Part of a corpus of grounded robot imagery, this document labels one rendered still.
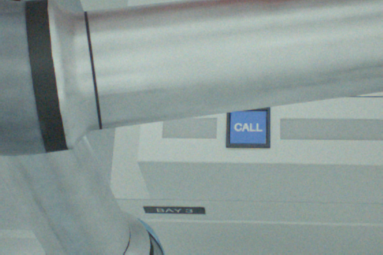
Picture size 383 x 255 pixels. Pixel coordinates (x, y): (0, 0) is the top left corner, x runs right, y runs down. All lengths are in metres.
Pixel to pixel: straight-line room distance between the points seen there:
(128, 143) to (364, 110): 0.35
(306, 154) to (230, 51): 0.53
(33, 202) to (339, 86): 0.32
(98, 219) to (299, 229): 0.53
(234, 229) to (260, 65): 0.77
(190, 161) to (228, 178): 0.07
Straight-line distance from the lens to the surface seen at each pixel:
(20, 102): 0.46
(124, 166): 1.15
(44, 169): 0.68
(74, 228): 0.74
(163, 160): 0.99
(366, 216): 1.18
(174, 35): 0.47
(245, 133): 0.99
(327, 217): 1.18
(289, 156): 0.99
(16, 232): 2.05
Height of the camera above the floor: 1.87
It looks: 64 degrees down
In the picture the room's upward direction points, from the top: 11 degrees counter-clockwise
